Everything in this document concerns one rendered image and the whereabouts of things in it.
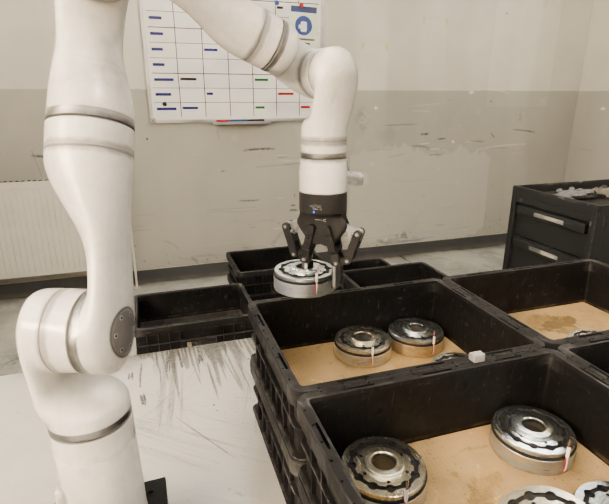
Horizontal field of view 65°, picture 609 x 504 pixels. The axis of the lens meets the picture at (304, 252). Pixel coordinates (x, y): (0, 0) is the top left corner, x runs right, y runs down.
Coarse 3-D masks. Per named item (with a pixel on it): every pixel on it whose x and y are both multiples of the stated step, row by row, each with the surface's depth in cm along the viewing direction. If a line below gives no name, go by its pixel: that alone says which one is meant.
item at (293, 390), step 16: (352, 288) 93; (368, 288) 93; (384, 288) 94; (448, 288) 93; (256, 304) 86; (272, 304) 87; (480, 304) 86; (256, 320) 80; (496, 320) 81; (272, 336) 74; (528, 336) 74; (272, 352) 70; (496, 352) 70; (512, 352) 70; (288, 368) 66; (400, 368) 66; (416, 368) 66; (432, 368) 66; (288, 384) 62; (320, 384) 62; (336, 384) 62; (288, 400) 63
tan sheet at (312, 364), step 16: (288, 352) 90; (304, 352) 90; (320, 352) 90; (448, 352) 90; (464, 352) 90; (304, 368) 84; (320, 368) 84; (336, 368) 84; (352, 368) 84; (368, 368) 84; (384, 368) 84; (304, 384) 80
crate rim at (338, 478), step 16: (528, 352) 70; (544, 352) 70; (560, 352) 70; (448, 368) 66; (464, 368) 66; (480, 368) 66; (576, 368) 66; (352, 384) 62; (368, 384) 62; (384, 384) 62; (400, 384) 63; (608, 384) 62; (304, 400) 59; (320, 400) 60; (304, 416) 56; (304, 432) 57; (320, 448) 51; (320, 464) 51; (336, 464) 49; (336, 480) 47; (352, 480) 47; (336, 496) 47; (352, 496) 45
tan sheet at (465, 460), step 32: (416, 448) 65; (448, 448) 65; (480, 448) 65; (576, 448) 65; (448, 480) 60; (480, 480) 60; (512, 480) 60; (544, 480) 60; (576, 480) 60; (608, 480) 60
